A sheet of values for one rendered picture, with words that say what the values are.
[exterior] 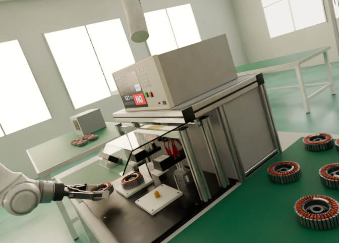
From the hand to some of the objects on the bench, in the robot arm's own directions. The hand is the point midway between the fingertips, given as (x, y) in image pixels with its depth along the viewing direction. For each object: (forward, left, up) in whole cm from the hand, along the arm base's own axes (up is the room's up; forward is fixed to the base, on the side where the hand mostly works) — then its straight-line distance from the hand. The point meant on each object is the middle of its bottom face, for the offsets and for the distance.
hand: (101, 191), depth 116 cm
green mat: (+38, -77, -10) cm, 86 cm away
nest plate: (+15, -24, -7) cm, 30 cm away
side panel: (+55, -45, -9) cm, 72 cm away
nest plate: (+15, 0, -6) cm, 16 cm away
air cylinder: (+30, -25, -7) cm, 39 cm away
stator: (+36, -78, -10) cm, 86 cm away
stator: (+15, 0, -5) cm, 16 cm away
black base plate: (+17, -12, -9) cm, 22 cm away
